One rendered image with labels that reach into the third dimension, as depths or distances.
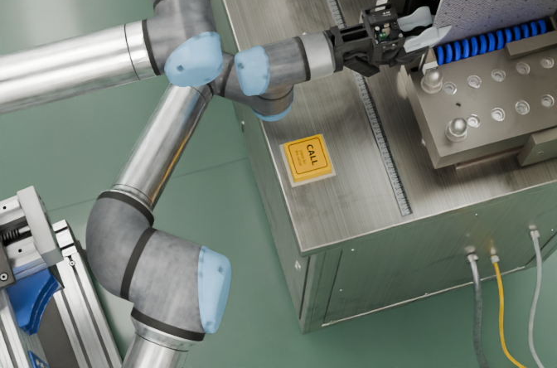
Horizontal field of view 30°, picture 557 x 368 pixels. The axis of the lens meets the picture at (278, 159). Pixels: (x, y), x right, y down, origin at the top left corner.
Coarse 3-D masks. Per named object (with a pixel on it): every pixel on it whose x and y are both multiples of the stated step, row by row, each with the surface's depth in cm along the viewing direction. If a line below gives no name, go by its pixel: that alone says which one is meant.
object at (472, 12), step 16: (448, 0) 164; (464, 0) 166; (480, 0) 168; (496, 0) 170; (512, 0) 172; (528, 0) 173; (544, 0) 175; (448, 16) 170; (464, 16) 172; (480, 16) 174; (496, 16) 176; (512, 16) 178; (528, 16) 180; (544, 16) 182; (448, 32) 176; (464, 32) 178; (480, 32) 180
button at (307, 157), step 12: (288, 144) 184; (300, 144) 184; (312, 144) 184; (288, 156) 184; (300, 156) 184; (312, 156) 184; (324, 156) 184; (300, 168) 183; (312, 168) 183; (324, 168) 183; (300, 180) 184
